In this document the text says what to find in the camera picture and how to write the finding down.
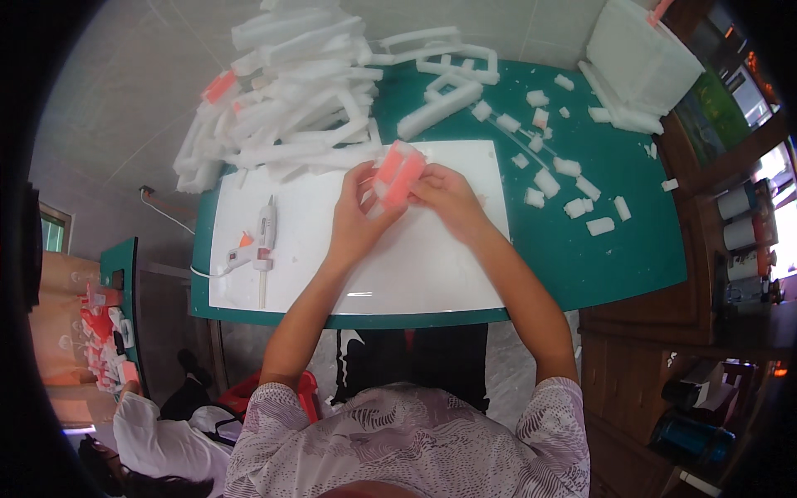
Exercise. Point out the white plastic work board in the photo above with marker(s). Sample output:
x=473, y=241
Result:
x=423, y=267

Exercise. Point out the wooden cabinet with items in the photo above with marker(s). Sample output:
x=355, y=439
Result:
x=647, y=323

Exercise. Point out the scattered small white foam chunks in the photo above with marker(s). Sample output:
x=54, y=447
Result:
x=546, y=182

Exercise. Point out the stack of white foam sheets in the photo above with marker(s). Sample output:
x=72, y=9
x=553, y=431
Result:
x=641, y=62

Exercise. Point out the pink foam strip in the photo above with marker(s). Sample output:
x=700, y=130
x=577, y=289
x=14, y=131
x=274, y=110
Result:
x=219, y=87

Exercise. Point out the red plastic stool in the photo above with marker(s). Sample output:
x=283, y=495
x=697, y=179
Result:
x=308, y=392

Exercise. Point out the pink foam block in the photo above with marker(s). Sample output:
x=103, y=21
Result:
x=398, y=171

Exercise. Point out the thick white foam bar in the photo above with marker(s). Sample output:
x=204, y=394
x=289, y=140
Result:
x=439, y=109

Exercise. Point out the window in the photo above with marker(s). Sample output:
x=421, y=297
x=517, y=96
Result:
x=55, y=229

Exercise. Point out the pile of white foam strips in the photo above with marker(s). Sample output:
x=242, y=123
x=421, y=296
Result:
x=292, y=93

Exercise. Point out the tan carton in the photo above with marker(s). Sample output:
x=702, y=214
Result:
x=59, y=299

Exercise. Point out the green table with foam pieces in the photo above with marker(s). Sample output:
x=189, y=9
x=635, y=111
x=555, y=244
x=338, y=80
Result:
x=115, y=323

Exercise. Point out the person's legs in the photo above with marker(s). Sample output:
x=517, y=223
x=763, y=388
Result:
x=429, y=361

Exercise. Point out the white foam frame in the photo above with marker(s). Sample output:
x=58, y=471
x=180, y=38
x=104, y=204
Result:
x=436, y=53

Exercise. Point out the person's right hand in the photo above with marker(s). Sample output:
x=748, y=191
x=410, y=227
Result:
x=451, y=199

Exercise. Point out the person's left hand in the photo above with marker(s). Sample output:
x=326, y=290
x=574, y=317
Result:
x=352, y=218

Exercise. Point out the clear glue stick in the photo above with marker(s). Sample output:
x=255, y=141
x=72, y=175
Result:
x=520, y=142

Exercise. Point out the white hot glue gun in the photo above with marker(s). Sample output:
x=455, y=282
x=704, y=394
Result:
x=264, y=239

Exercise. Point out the person's body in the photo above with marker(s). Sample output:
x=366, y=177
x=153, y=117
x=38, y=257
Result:
x=405, y=442

